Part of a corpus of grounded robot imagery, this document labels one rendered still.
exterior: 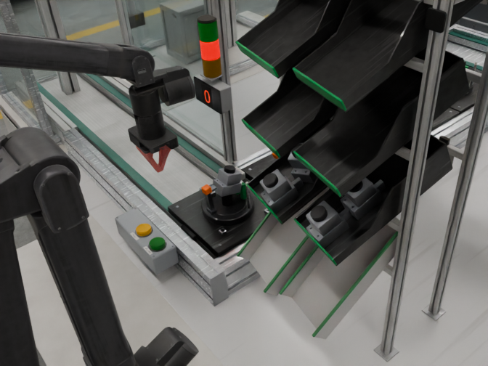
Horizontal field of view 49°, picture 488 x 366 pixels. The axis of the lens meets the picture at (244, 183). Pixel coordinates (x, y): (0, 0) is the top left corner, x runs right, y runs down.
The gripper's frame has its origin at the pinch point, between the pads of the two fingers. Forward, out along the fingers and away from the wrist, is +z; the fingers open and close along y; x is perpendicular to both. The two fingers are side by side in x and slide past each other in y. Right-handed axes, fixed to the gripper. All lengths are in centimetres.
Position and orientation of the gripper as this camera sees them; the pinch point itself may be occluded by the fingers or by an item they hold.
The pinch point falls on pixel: (159, 168)
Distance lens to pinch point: 119.5
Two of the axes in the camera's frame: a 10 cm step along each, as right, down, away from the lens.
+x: -7.9, 4.2, -4.5
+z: 0.7, 7.8, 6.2
